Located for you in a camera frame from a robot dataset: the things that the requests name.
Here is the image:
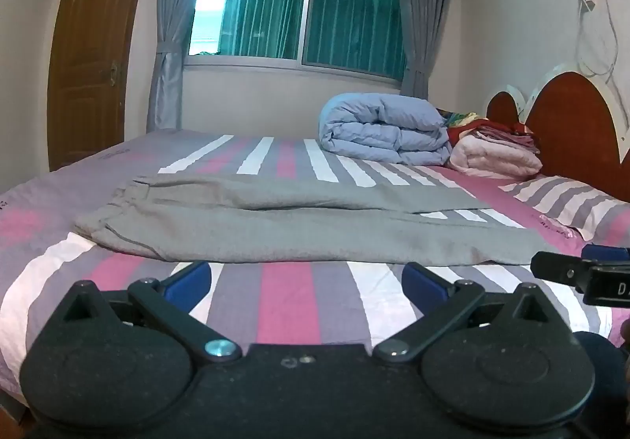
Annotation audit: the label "grey curtain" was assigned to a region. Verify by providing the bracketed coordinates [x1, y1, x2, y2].
[146, 0, 223, 133]
[395, 0, 467, 101]

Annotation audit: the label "sliding glass window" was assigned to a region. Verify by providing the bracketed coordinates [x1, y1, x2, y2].
[188, 0, 408, 82]

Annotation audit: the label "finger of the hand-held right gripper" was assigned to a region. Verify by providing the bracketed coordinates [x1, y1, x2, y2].
[582, 244, 630, 265]
[530, 250, 594, 295]

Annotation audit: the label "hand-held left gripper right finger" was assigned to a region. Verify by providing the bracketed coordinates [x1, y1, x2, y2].
[373, 262, 568, 366]

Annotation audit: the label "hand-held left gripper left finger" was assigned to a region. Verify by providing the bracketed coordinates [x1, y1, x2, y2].
[63, 261, 243, 363]

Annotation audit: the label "striped pillow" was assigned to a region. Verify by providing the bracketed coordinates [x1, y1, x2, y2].
[498, 174, 630, 243]

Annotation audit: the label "stack of folded clothes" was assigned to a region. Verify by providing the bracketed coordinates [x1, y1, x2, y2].
[439, 109, 541, 155]

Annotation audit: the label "brown wooden door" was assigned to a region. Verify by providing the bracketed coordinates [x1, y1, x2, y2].
[46, 0, 159, 172]

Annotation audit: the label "brown wooden headboard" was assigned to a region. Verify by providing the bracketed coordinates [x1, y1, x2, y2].
[485, 71, 630, 204]

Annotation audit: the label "folded pale pink blanket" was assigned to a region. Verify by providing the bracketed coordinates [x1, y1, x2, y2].
[448, 134, 543, 182]

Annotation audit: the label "white wall cable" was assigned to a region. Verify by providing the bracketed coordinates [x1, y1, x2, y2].
[573, 0, 622, 93]

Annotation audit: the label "grey pants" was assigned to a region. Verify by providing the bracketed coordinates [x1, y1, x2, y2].
[74, 172, 560, 269]

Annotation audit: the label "striped pink grey bed sheet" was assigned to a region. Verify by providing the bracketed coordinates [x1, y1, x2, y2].
[0, 128, 630, 415]

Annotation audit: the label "folded light blue duvet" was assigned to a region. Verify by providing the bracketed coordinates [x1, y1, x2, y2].
[318, 93, 454, 168]

